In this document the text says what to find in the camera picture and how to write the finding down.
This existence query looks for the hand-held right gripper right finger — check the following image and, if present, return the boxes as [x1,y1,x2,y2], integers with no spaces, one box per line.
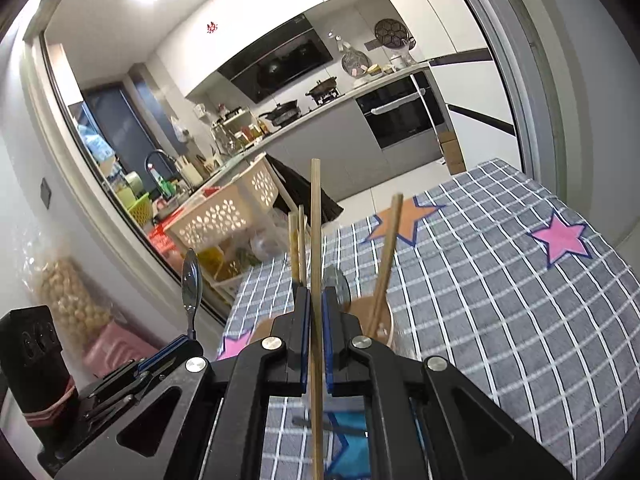
[322,285,573,480]

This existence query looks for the round grey wall rack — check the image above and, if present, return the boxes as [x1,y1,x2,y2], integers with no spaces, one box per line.
[341,49,371,78]

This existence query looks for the beige flower-cutout basket trolley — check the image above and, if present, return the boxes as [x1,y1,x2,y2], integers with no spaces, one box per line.
[162,157,281,306]

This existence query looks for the dark cooking pot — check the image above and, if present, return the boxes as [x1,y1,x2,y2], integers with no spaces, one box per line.
[306,76,340,103]

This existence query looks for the black built-in oven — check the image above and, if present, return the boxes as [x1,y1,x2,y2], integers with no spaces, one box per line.
[356,71,448,150]

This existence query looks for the cardboard box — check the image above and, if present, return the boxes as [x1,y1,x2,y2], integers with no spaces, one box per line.
[439,130,467,175]

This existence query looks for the countertop spice rack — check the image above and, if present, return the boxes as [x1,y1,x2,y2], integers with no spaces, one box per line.
[212,110,266,153]

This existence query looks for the yellow oil bottle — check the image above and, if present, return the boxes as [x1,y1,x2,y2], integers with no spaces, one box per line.
[197,245,236,281]

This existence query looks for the black range hood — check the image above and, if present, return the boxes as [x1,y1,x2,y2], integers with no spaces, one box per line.
[216,14,335,105]

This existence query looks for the green plastic basket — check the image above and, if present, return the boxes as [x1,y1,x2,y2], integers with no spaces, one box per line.
[127,192,153,226]

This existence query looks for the red plastic basket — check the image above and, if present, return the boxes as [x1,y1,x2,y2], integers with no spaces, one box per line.
[147,222,181,256]

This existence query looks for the dark folded chair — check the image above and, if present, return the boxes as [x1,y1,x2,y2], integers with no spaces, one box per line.
[264,154,343,223]

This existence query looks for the white fridge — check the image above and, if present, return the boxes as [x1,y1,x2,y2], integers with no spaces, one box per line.
[400,0,521,136]

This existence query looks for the black handled metal spoon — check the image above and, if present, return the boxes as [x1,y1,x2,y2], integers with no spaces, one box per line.
[324,266,352,307]
[180,248,203,338]

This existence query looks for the black kitchen faucet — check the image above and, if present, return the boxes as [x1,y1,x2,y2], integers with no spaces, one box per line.
[145,149,181,196]

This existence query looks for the white wall cabinets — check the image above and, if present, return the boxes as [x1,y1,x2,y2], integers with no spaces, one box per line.
[150,0,431,101]

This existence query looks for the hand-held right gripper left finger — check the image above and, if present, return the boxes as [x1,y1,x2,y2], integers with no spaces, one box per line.
[52,285,313,480]

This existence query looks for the round dark wall rack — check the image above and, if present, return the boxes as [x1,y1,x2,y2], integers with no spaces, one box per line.
[374,18,408,48]

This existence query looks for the beige plastic utensil holder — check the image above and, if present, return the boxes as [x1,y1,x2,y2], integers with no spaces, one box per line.
[248,294,397,361]

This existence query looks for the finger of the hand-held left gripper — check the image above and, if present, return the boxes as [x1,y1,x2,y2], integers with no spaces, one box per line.
[81,366,175,425]
[80,335,203,405]

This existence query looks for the clear bag of beans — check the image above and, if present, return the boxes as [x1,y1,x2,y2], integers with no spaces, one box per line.
[22,230,113,351]

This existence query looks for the grey checked star tablecloth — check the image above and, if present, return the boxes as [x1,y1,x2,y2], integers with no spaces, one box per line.
[215,157,640,480]

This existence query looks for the black wok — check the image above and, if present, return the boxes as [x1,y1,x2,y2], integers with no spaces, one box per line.
[257,100,301,126]

